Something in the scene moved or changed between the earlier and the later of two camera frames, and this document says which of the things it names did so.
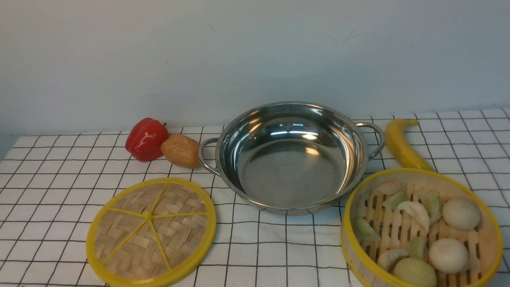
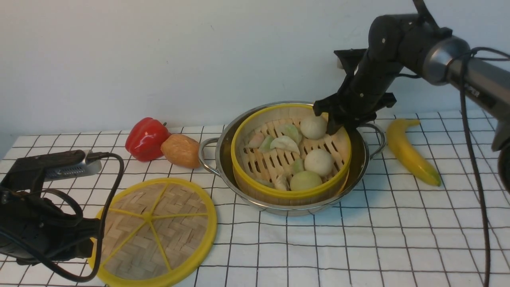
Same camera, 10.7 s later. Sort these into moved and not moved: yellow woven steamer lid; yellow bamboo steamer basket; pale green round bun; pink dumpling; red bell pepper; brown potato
Moved: yellow bamboo steamer basket; pink dumpling; pale green round bun
Not moved: yellow woven steamer lid; red bell pepper; brown potato
